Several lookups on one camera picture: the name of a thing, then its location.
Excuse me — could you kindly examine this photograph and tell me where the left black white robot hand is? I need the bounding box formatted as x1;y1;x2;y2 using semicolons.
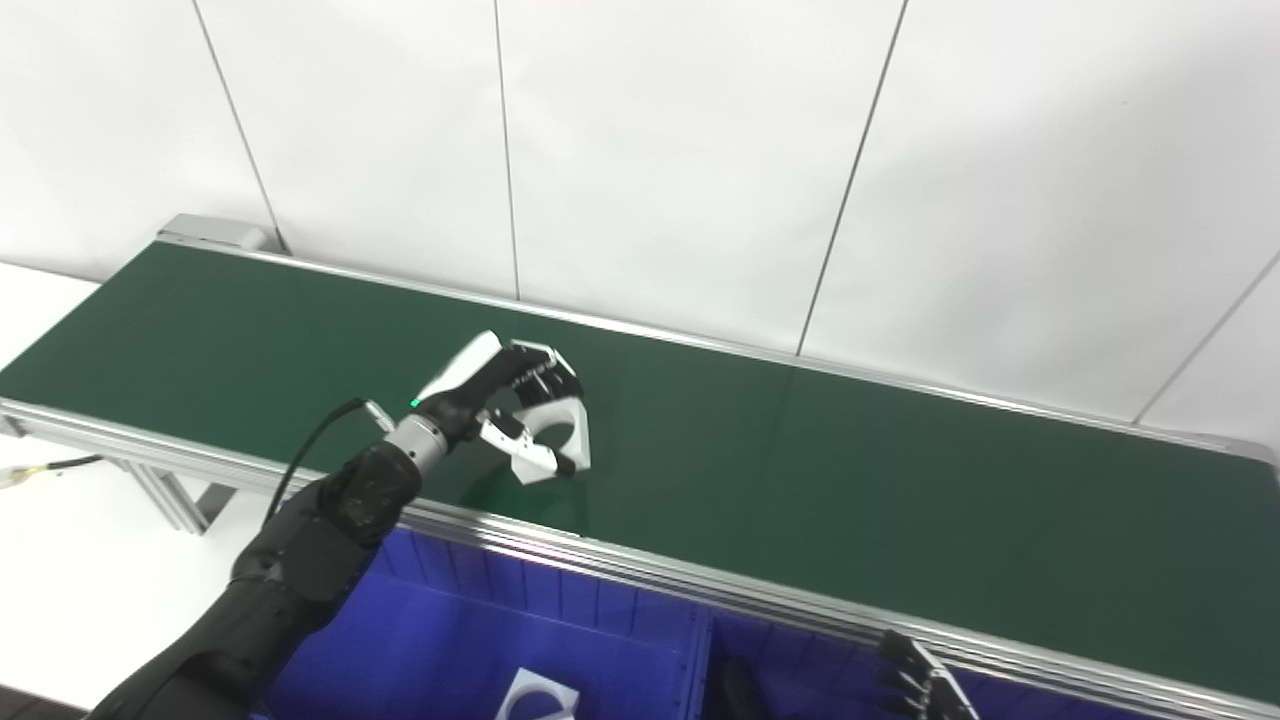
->
410;330;593;488

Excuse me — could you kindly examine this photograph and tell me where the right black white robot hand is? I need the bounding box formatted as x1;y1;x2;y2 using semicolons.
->
877;630;982;720

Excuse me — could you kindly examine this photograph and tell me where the white square part round hole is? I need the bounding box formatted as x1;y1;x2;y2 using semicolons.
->
494;667;582;720
495;342;593;473

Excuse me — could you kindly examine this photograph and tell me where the blue plastic bin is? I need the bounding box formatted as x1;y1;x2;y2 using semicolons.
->
690;608;1181;720
250;525;714;720

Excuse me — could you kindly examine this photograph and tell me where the black plastic part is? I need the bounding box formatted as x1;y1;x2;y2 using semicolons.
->
712;658;773;720

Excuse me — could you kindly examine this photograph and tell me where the aluminium conveyor support leg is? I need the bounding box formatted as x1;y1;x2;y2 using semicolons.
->
118;460;238;537

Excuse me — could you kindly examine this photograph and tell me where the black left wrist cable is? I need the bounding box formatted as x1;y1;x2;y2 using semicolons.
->
262;397;397;533

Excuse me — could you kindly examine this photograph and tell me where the green conveyor belt aluminium frame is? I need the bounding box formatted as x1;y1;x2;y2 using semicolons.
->
0;213;1280;720

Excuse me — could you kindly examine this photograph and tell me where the black cable yellow connector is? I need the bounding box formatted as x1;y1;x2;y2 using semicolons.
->
0;454;104;492

